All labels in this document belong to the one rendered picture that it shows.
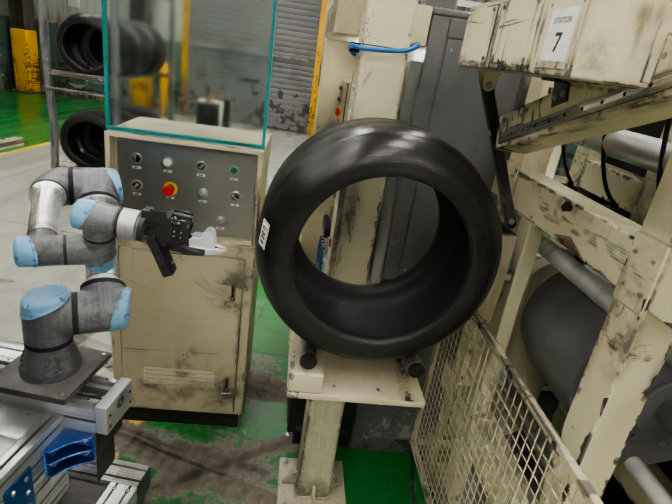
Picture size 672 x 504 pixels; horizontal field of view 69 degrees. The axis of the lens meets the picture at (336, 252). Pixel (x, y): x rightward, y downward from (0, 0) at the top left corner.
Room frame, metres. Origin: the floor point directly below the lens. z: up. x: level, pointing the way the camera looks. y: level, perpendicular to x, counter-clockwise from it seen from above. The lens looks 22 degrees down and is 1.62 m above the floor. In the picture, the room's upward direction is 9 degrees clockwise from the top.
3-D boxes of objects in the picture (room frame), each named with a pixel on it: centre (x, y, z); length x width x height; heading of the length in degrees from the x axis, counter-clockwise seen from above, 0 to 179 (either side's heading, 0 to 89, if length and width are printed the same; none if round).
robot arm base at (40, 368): (1.09, 0.73, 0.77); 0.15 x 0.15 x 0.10
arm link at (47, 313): (1.10, 0.72, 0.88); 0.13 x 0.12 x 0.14; 119
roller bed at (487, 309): (1.49, -0.44, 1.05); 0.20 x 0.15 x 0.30; 7
